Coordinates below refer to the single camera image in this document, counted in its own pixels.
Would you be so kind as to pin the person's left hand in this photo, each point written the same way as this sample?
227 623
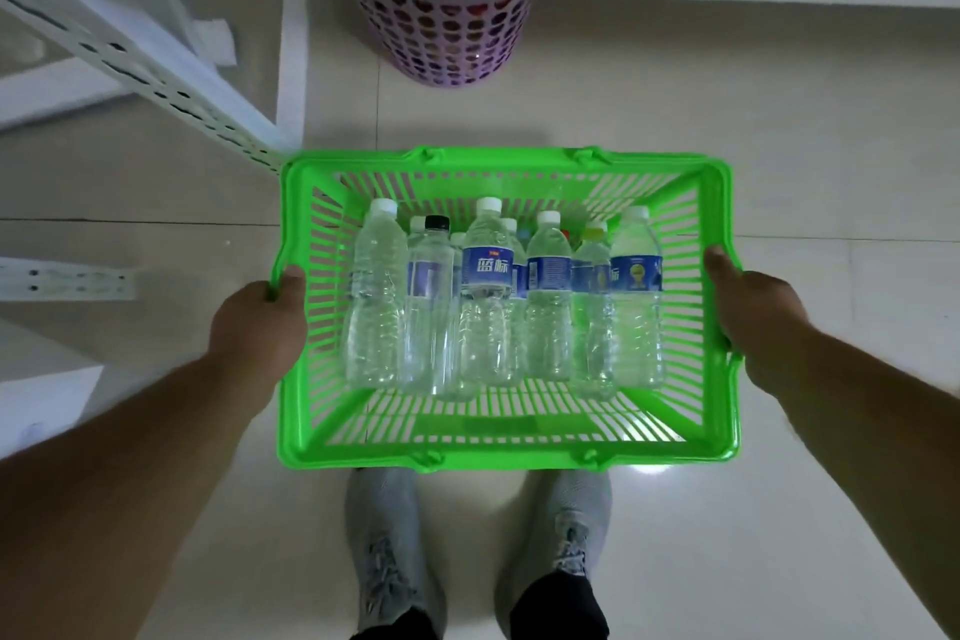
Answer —
255 336

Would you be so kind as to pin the person's right hand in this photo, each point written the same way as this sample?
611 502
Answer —
765 324

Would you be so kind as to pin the person's right thumb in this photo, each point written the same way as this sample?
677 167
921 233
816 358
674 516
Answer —
724 276

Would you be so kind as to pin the person's left thumb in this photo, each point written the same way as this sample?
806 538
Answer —
291 294

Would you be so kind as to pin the green plastic shopping basket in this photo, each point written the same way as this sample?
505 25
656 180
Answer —
510 429

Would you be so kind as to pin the person's right forearm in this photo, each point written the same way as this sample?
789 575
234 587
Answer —
885 452

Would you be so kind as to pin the person's left forearm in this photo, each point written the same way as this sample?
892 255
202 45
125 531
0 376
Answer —
112 497

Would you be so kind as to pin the group of clear water bottles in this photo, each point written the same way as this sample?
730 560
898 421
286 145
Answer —
487 302

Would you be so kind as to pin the white perforated metal rack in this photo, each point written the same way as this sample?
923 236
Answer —
150 73

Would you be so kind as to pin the person's left grey shoe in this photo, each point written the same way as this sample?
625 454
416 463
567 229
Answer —
390 542

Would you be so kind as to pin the person's grey shoe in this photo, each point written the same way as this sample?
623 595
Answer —
390 542
559 527

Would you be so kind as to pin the white foam scrap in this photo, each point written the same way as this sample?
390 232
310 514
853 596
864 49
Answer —
216 38

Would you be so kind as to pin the white flat board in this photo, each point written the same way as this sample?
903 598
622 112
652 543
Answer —
41 403

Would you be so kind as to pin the person's right grey shoe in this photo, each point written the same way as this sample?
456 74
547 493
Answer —
559 527

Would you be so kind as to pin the purple perforated waste basket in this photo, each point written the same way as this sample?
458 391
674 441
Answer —
446 36

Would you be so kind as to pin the person's left black trouser leg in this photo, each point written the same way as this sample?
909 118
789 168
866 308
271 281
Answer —
405 628

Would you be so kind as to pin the person's black trouser leg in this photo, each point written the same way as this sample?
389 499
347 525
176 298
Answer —
559 609
405 628

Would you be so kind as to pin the person's right black trouser leg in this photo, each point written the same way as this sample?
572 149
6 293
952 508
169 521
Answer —
559 609

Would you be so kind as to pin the white perforated metal bracket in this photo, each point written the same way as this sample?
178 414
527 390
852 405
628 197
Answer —
67 281

